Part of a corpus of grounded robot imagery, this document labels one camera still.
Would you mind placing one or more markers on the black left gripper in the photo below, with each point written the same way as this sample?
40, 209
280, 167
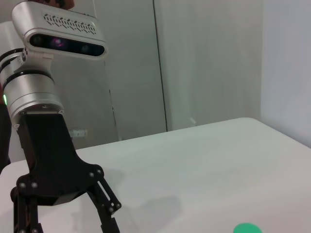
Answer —
48, 155

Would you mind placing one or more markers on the operator bare hand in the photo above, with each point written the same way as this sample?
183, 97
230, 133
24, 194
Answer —
69, 3

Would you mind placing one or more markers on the small wall label sticker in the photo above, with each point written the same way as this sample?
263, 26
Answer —
77, 134

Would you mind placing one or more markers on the clear tube green cap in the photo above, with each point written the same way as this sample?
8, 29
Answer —
247, 228

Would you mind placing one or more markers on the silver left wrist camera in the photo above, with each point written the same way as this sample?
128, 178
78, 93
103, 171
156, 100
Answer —
60, 26

